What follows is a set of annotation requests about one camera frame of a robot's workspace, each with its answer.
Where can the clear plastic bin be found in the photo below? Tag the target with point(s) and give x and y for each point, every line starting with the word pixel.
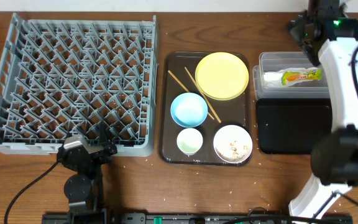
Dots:
pixel 275 61

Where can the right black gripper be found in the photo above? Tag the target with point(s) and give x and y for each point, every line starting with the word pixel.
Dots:
pixel 295 25

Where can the yellow plate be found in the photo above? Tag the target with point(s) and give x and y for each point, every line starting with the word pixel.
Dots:
pixel 222 76

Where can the green snack wrapper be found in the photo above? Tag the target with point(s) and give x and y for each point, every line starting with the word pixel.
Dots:
pixel 291 76

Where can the wooden chopstick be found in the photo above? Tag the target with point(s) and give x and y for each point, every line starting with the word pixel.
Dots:
pixel 185 88
pixel 203 95

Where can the black waste tray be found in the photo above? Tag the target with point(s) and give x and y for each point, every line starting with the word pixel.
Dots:
pixel 292 125

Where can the small white cup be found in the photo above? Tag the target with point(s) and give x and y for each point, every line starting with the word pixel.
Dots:
pixel 189 141

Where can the grey plastic dish rack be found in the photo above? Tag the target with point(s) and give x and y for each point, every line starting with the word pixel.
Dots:
pixel 60 78

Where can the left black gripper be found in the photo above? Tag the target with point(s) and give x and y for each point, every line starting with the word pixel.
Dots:
pixel 96 154

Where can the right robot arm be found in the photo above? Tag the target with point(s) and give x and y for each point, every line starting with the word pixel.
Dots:
pixel 334 160

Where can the left wooden chopstick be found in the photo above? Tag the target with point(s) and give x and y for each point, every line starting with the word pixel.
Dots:
pixel 185 88

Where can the right wooden chopstick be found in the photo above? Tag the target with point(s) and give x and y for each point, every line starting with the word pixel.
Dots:
pixel 203 95

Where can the light blue bowl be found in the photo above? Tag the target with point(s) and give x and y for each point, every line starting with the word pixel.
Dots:
pixel 189 110

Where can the white plate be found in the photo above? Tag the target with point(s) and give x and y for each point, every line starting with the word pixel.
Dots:
pixel 233 144

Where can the dark brown serving tray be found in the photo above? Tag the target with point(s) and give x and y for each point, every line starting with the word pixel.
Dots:
pixel 178 78

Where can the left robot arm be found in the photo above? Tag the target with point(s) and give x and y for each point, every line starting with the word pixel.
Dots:
pixel 84 190

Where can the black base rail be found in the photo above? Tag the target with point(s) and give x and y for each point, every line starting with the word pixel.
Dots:
pixel 141 218

